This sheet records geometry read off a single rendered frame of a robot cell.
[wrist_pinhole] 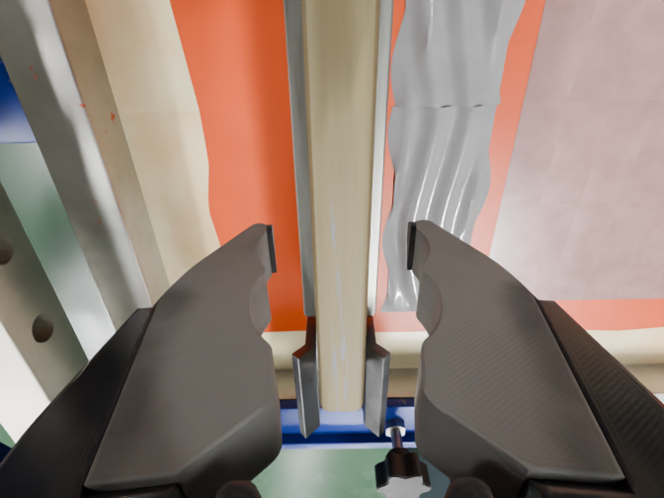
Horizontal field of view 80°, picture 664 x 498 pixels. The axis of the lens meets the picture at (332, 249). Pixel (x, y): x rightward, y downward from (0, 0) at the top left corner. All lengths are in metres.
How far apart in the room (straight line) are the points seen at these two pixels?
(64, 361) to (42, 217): 1.35
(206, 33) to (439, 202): 0.19
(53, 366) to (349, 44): 0.31
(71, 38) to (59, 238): 1.47
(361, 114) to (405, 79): 0.11
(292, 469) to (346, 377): 2.28
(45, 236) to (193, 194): 1.45
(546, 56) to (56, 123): 0.30
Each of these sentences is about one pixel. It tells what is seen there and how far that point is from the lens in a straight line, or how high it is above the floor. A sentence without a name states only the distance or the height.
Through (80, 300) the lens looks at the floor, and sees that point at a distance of 1.88.
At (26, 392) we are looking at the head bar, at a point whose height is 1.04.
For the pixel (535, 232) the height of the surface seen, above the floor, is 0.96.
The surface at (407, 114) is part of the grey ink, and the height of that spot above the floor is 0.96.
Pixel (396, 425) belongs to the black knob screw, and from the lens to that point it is 0.40.
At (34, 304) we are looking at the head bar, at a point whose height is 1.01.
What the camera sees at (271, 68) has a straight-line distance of 0.28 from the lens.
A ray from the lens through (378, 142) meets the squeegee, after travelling 0.25.
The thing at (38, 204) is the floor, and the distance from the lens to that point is 1.69.
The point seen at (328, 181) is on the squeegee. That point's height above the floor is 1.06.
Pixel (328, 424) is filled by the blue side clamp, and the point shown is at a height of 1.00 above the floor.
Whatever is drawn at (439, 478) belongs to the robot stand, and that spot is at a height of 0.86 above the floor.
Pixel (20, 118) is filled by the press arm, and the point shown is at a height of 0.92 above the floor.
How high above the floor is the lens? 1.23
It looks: 58 degrees down
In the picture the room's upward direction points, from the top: 180 degrees clockwise
